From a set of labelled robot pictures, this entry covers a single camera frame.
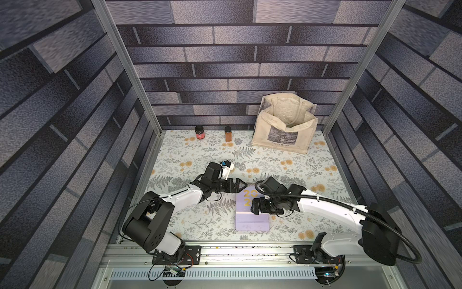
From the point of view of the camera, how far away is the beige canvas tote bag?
944 mm

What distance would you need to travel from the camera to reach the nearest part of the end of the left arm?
761 mm

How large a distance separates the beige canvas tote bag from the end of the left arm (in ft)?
1.24
